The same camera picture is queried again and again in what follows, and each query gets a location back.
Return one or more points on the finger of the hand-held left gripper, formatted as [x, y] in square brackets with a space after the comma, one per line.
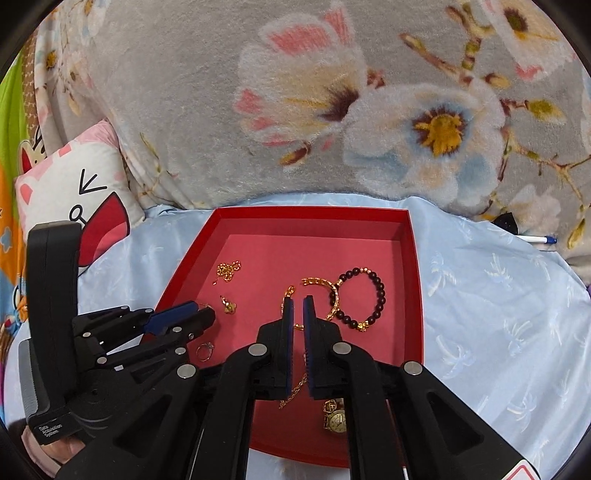
[178, 316]
[198, 321]

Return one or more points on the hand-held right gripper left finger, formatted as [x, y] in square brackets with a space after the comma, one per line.
[287, 350]

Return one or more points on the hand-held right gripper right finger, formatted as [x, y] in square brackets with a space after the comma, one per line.
[308, 355]

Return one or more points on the gold wristwatch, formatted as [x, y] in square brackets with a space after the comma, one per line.
[336, 419]

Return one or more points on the red cardboard box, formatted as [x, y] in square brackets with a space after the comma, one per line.
[258, 258]

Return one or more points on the person's left hand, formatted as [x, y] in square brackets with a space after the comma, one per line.
[69, 454]

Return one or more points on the small gold pendant earring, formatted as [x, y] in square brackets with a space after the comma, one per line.
[227, 306]

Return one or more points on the white cat face pillow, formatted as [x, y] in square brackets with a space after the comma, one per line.
[60, 184]

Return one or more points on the colourful cartoon printed sheet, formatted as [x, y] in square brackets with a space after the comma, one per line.
[9, 161]

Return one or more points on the grey floral blanket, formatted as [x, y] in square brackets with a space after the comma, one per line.
[184, 115]

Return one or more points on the small black object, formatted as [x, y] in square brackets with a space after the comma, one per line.
[505, 220]

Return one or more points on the white pen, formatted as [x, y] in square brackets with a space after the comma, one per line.
[538, 239]

